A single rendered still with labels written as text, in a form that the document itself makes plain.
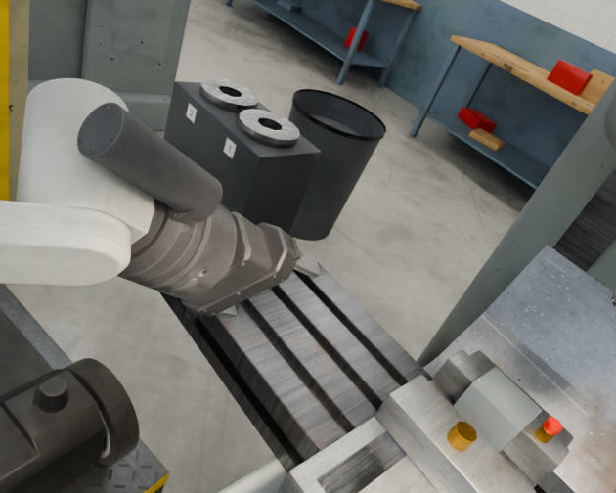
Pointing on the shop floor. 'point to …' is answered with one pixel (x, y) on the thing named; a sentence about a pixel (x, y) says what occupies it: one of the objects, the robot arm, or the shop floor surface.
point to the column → (563, 222)
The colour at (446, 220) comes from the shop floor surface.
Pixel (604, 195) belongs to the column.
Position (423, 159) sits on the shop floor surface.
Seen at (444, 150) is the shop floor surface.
